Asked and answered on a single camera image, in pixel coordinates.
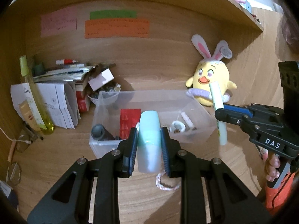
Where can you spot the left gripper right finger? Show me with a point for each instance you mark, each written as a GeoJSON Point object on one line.
{"type": "Point", "coordinates": [230, 201]}

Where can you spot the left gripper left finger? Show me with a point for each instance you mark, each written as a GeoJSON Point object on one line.
{"type": "Point", "coordinates": [68, 200]}

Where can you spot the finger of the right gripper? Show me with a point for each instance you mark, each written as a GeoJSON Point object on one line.
{"type": "Point", "coordinates": [230, 117]}
{"type": "Point", "coordinates": [238, 109]}

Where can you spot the green white tube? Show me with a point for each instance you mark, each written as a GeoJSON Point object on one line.
{"type": "Point", "coordinates": [215, 90]}

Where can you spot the white tape roll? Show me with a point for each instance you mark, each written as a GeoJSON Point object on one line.
{"type": "Point", "coordinates": [177, 127]}

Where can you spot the dark grey cylinder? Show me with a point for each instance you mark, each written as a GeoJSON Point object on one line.
{"type": "Point", "coordinates": [100, 133]}

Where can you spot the mint green white bottle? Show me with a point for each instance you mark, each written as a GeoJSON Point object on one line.
{"type": "Point", "coordinates": [149, 149]}

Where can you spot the red foil packet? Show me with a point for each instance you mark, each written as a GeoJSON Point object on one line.
{"type": "Point", "coordinates": [128, 119]}

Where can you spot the right hand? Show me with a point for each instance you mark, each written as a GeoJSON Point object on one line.
{"type": "Point", "coordinates": [271, 165]}

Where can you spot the yellow chick plush toy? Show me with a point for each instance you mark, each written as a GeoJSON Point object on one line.
{"type": "Point", "coordinates": [209, 70]}

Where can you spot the eyeglasses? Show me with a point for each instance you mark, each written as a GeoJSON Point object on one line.
{"type": "Point", "coordinates": [14, 171]}

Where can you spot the yellow spray bottle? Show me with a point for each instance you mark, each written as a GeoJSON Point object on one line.
{"type": "Point", "coordinates": [34, 99]}

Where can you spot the clear plastic storage bin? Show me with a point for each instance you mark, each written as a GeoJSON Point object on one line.
{"type": "Point", "coordinates": [117, 112]}

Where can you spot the stack of papers and boxes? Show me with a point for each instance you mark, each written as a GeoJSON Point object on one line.
{"type": "Point", "coordinates": [59, 100]}

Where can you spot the small white cardboard box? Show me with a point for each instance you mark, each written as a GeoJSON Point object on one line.
{"type": "Point", "coordinates": [101, 79]}

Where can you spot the red white marker pen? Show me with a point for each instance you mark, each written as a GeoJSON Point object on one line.
{"type": "Point", "coordinates": [65, 62]}

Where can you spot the orange sticky note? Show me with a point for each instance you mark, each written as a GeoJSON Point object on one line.
{"type": "Point", "coordinates": [121, 27]}

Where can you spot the green sticky note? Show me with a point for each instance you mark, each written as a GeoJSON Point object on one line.
{"type": "Point", "coordinates": [103, 14]}

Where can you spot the pink sticky note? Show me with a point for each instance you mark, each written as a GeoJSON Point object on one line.
{"type": "Point", "coordinates": [59, 21]}

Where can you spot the orange gripper handle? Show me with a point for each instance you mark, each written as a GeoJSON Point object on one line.
{"type": "Point", "coordinates": [276, 198]}

